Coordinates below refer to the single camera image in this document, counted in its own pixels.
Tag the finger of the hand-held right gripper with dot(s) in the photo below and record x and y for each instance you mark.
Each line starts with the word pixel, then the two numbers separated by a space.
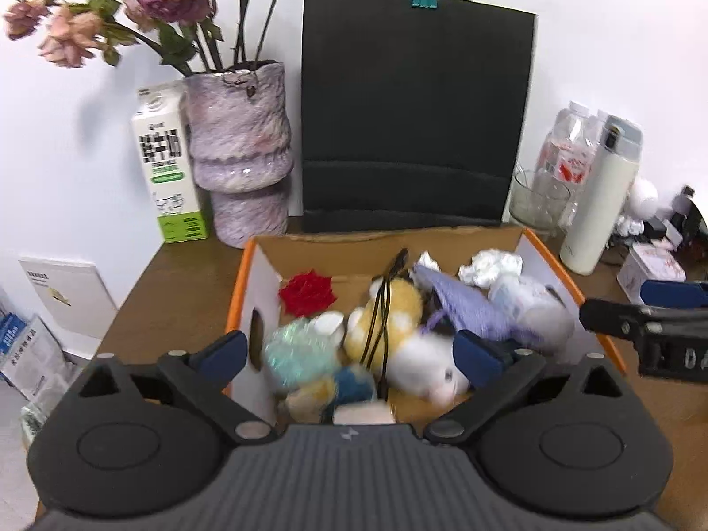
pixel 672 294
pixel 608 315

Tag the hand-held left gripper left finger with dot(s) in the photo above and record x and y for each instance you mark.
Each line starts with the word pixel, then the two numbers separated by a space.
pixel 224 357

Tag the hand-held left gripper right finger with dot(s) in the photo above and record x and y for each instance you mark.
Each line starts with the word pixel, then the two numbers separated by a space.
pixel 475 357

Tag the white yellow plush sheep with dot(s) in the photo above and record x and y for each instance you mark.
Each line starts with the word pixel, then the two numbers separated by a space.
pixel 412 359

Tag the shiny teal pouf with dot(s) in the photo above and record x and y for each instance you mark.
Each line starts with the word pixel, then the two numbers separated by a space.
pixel 298 351

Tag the orange cardboard box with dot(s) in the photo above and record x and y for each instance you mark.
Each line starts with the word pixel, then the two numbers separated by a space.
pixel 260 287

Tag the large white tissue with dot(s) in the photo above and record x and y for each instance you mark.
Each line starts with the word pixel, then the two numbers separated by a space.
pixel 489 268

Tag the red artificial rose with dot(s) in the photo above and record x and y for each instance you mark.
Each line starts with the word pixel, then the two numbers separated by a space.
pixel 307 293

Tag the blue yellow soft toy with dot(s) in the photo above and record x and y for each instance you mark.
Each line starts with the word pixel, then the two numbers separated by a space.
pixel 354 384

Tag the wooden desktop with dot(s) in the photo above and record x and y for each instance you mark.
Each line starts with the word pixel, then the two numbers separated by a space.
pixel 166 268

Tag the white round speaker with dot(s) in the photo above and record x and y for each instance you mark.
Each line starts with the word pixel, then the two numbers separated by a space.
pixel 641 199

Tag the white thermos flask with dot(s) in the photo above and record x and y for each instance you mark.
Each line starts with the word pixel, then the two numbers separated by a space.
pixel 600 204

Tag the clear glass cup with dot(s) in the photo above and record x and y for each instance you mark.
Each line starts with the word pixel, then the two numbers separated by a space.
pixel 536 204

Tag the white booklet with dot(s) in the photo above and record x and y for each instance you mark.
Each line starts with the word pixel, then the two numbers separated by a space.
pixel 66 293

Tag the clear water bottle red label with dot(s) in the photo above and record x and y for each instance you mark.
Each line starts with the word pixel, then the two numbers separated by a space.
pixel 564 149

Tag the white green milk carton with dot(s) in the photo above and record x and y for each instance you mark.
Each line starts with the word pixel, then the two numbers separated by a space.
pixel 166 177

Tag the stack of blue white boxes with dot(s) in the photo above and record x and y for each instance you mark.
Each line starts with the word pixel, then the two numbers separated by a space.
pixel 27 348

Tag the purple mottled vase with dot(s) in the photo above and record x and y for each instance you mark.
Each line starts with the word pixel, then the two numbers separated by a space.
pixel 238 144

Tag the black paper bag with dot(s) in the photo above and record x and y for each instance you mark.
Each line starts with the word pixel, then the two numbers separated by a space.
pixel 409 110

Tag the dried pink flowers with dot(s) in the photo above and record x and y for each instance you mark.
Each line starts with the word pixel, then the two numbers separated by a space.
pixel 171 5

